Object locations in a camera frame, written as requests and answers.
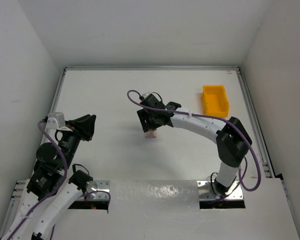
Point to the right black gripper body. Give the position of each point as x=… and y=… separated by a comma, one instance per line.
x=147, y=120

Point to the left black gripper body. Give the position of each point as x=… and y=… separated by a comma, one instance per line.
x=78, y=129

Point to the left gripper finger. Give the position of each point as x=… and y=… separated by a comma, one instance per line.
x=86, y=135
x=85, y=124

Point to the yellow plastic bin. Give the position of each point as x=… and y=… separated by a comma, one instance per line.
x=214, y=100

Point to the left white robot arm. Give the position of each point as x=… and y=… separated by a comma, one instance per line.
x=50, y=190

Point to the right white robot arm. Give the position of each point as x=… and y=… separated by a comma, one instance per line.
x=231, y=147

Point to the white front cover board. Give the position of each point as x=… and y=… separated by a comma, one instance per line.
x=190, y=212

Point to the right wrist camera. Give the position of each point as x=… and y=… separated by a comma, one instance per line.
x=144, y=96

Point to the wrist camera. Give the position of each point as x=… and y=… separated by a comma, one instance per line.
x=144, y=96
x=56, y=121

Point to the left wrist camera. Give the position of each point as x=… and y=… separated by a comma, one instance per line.
x=56, y=121

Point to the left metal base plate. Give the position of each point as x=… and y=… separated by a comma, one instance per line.
x=98, y=190

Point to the metal base plate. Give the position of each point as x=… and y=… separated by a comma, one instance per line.
x=98, y=190
x=205, y=192

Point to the aluminium table frame rail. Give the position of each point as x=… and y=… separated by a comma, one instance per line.
x=177, y=158

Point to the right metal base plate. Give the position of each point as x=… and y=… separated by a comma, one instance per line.
x=205, y=192

